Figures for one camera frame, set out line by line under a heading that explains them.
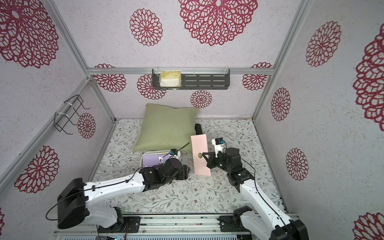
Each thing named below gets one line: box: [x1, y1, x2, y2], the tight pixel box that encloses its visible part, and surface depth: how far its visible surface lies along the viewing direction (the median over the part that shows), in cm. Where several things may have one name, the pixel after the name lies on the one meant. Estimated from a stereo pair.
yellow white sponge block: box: [159, 71, 181, 87], surface depth 92 cm
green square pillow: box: [132, 103, 200, 154], surface depth 99 cm
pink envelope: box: [190, 134, 212, 177], surface depth 82 cm
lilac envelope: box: [142, 153, 172, 168], surface depth 93 cm
